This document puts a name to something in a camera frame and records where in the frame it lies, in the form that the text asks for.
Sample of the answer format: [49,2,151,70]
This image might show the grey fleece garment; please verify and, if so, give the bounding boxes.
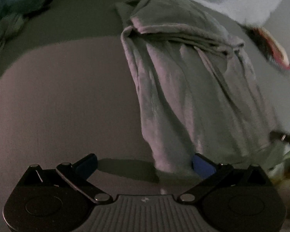
[116,0,284,175]

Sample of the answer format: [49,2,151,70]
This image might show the dark grey garment pile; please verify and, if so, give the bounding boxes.
[0,0,53,52]

